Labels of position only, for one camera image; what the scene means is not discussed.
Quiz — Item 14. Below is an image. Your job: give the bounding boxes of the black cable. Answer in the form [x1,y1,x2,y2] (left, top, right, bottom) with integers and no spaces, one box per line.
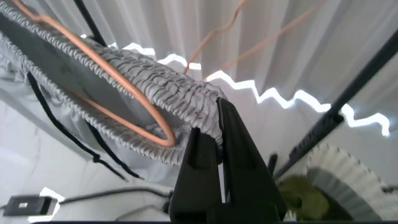
[58,186,172,206]

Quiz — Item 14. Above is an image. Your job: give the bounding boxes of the white laundry basket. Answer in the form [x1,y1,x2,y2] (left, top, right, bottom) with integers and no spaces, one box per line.
[285,142,398,222]

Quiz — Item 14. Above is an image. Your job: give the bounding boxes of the white curtain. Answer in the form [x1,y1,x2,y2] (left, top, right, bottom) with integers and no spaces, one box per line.
[21,0,398,138]

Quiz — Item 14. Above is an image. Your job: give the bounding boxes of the black power adapter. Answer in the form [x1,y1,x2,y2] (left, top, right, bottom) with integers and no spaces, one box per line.
[2,194,58,217]

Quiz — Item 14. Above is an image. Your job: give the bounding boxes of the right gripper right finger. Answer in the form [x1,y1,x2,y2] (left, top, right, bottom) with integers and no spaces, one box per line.
[216,96,287,224]

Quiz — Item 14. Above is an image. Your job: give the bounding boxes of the green long-sleeved shirt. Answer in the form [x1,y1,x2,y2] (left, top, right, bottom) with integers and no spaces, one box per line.
[276,175,330,222]

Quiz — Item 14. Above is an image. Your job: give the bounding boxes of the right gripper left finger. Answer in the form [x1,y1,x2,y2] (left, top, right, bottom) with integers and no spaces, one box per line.
[169,127,223,224]

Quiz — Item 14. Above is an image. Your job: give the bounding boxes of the pale grey shorts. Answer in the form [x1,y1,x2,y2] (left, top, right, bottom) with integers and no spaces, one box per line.
[0,0,228,187]

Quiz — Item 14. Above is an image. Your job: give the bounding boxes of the black clothes rack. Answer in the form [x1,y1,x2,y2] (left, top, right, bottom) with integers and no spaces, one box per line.
[73,0,398,181]

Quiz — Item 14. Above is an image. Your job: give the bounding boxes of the pink clothes hanger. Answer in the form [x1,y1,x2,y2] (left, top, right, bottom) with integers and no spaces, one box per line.
[12,0,177,148]
[182,0,327,80]

